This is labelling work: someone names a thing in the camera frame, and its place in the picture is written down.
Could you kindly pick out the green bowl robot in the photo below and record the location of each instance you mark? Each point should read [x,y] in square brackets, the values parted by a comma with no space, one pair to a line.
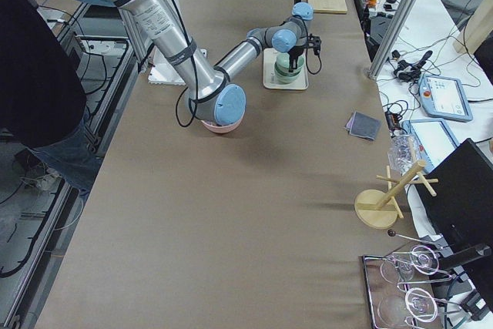
[282,61]
[280,72]

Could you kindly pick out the green bowl on tray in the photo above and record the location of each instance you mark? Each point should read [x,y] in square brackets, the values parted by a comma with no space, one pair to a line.
[286,80]

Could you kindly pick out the cream rabbit tray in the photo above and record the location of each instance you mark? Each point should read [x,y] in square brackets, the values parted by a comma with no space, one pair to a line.
[269,58]

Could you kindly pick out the wooden cutting board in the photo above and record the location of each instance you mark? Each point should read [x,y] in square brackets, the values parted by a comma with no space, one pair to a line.
[329,6]

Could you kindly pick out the grey purple folded cloth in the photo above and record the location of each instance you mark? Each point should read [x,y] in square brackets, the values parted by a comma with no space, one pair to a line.
[363,126]

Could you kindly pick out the pink bowl with ice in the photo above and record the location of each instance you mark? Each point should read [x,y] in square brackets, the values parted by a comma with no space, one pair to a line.
[218,129]

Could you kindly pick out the black power adapter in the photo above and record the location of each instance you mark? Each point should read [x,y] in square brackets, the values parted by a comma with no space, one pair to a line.
[393,120]

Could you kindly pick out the crumpled clear plastic bag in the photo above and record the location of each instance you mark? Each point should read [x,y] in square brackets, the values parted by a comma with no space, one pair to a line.
[403,153]

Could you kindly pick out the blue teach pendant tablet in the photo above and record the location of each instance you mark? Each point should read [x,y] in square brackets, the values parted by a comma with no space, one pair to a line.
[444,97]

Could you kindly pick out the wooden mug tree stand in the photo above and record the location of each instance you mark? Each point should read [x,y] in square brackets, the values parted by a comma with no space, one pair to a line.
[380,210]

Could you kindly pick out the black monitor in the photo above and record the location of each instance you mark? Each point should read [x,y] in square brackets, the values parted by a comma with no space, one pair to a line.
[462,213]

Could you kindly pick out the upper clear wine glass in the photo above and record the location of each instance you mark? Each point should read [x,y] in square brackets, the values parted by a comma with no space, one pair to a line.
[402,266]

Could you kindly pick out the clear wine glass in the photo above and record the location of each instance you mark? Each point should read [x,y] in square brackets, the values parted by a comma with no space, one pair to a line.
[414,308]
[402,266]

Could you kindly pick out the standing person in jeans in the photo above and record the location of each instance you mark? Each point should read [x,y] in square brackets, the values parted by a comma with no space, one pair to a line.
[43,103]

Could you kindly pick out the lower clear wine glass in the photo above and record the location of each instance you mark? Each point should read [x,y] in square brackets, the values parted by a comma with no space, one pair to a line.
[414,308]

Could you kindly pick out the aluminium frame post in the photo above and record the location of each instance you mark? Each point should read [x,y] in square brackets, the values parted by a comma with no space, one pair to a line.
[404,8]

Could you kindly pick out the wire glass rack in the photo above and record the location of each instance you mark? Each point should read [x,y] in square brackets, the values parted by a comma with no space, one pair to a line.
[457,298]

